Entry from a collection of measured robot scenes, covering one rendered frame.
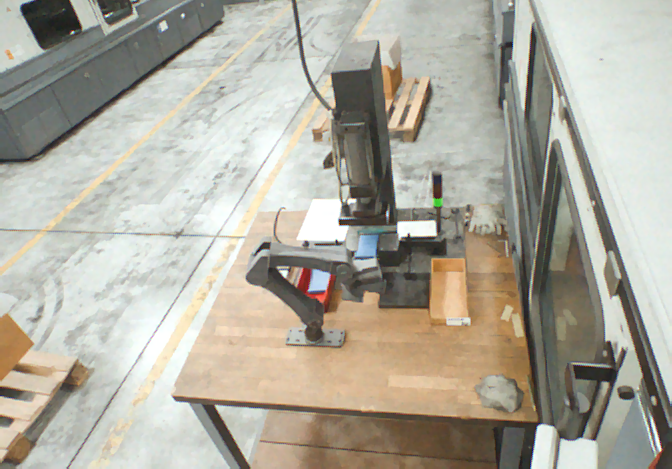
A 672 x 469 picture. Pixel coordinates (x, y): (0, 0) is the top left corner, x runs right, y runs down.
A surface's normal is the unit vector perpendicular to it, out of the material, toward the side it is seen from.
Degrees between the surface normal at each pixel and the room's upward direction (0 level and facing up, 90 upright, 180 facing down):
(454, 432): 0
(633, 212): 0
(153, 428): 0
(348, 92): 90
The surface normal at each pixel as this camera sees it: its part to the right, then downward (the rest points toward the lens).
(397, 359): -0.15, -0.79
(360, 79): -0.17, 0.62
